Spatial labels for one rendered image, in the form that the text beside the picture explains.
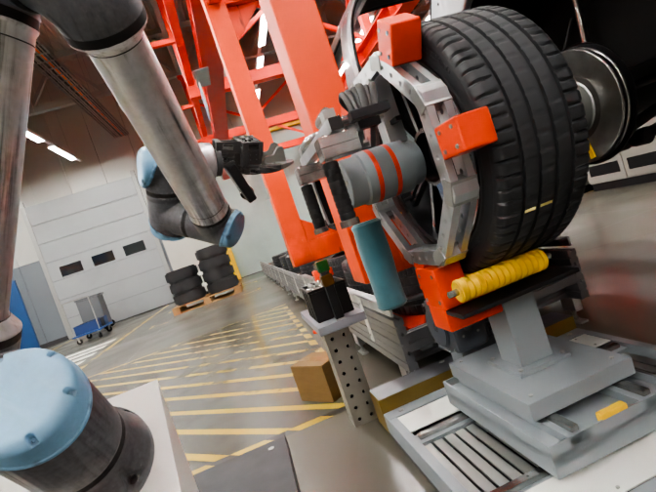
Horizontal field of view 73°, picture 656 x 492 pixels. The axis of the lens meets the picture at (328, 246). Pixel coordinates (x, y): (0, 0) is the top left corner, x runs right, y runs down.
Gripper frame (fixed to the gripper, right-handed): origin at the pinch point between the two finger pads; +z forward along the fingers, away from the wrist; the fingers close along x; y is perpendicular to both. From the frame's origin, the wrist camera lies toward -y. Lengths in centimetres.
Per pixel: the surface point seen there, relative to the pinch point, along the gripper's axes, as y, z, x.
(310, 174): -5.4, 9.7, 5.4
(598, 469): -48, 39, -79
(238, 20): 30, 80, 271
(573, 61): 30, 73, -23
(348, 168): 2.2, 9.5, -14.1
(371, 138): 3.1, 32.1, 9.1
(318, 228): -19.6, 9.4, -1.8
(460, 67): 27.8, 22.3, -32.4
